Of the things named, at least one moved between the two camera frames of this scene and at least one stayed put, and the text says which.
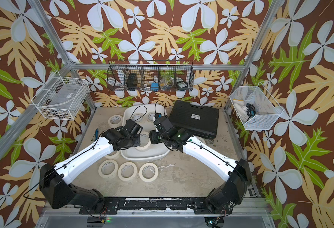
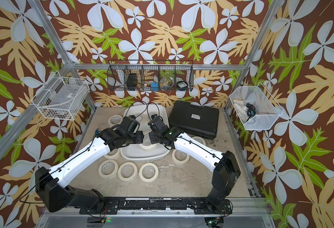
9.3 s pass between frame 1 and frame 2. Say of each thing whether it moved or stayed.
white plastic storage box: stayed
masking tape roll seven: stayed
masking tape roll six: moved
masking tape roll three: stayed
